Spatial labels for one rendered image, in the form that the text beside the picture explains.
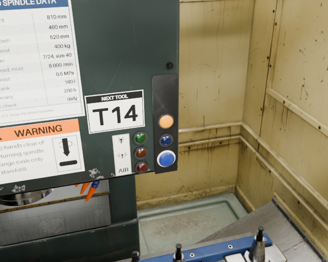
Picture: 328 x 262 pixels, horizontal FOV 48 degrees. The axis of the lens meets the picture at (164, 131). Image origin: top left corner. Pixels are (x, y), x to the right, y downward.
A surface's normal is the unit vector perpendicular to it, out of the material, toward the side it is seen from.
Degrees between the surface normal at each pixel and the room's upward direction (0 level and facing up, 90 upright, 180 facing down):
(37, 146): 90
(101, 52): 90
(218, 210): 0
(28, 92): 90
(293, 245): 24
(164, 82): 90
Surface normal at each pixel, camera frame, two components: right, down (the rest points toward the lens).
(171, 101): 0.26, 0.45
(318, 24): -0.96, 0.14
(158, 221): -0.01, -0.88
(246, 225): -0.40, -0.75
